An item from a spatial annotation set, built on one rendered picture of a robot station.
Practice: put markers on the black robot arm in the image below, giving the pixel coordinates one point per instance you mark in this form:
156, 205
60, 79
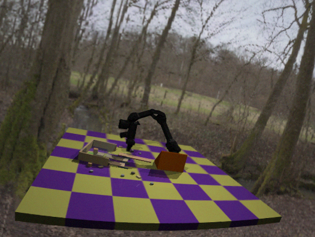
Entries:
130, 123

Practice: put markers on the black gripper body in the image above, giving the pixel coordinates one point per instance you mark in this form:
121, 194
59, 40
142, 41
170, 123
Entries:
131, 137

